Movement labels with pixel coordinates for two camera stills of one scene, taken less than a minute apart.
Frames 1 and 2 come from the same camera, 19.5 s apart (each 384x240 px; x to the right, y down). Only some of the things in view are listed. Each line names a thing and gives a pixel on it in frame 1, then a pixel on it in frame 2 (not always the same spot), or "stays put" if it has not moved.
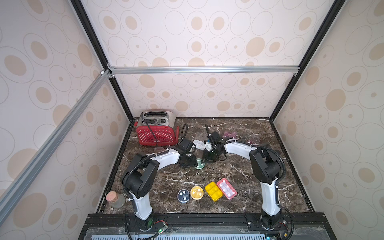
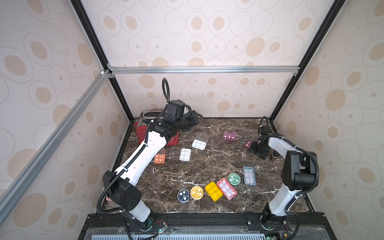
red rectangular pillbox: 227,188 stays put
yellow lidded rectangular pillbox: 213,191 stays put
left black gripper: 193,163 -> 194,118
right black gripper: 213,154 -> 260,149
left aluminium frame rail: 103,76 stays put
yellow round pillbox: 197,192 stays put
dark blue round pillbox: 183,195 stays put
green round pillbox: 200,165 -> 234,178
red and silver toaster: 157,128 stays put
